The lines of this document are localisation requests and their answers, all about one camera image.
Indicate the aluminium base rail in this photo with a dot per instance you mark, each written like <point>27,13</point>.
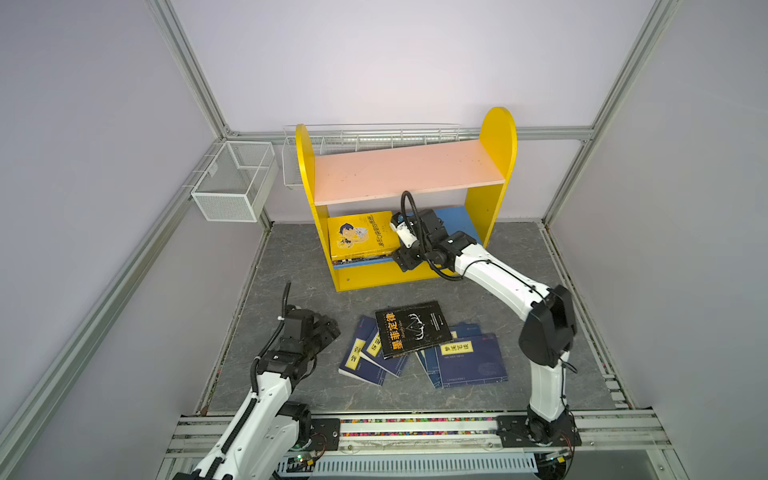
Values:
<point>485,432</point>

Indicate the yellow bookshelf pink blue shelves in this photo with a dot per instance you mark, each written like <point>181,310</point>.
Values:
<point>482,167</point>

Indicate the navy book large right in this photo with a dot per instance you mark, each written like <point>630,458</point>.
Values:
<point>471,361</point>

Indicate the white mesh box basket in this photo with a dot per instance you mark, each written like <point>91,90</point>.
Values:
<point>235,185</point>

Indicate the black yellow title book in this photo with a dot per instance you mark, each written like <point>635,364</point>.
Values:
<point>412,328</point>

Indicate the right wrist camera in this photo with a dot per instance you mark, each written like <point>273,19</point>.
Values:
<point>400,225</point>

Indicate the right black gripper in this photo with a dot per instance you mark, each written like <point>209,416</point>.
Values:
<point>404,258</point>

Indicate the black wolf eye book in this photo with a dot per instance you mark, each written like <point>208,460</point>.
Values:
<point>362,263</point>

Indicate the navy book under right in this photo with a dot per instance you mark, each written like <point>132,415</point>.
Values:
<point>428,358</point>

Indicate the navy book far left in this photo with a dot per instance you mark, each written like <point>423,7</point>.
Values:
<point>353,364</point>

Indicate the white wire rack basket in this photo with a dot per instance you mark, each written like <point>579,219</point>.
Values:
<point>331,139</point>

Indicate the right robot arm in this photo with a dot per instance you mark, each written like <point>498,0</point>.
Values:
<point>549,320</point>

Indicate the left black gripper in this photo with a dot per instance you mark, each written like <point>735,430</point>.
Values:
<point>328,332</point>

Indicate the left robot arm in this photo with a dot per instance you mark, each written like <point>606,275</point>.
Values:
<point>268,424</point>

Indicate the white vented cable duct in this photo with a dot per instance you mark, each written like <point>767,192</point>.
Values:
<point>426,465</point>

